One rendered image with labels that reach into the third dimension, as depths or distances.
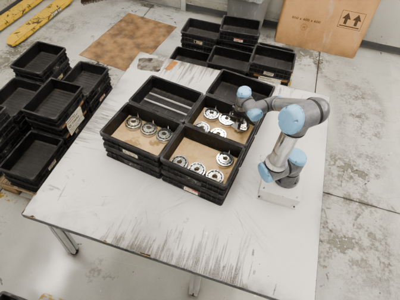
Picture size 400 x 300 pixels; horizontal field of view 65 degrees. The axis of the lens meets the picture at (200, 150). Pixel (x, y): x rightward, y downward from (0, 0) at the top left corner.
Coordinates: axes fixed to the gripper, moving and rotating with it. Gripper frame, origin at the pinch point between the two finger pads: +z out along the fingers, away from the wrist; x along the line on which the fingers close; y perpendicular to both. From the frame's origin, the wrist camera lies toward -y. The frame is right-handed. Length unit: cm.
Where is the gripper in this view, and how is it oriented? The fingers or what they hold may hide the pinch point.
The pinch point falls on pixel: (240, 127)
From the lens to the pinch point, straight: 201.3
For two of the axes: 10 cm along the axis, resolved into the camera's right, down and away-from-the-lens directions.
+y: -9.0, -3.7, 2.1
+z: 0.0, 4.9, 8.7
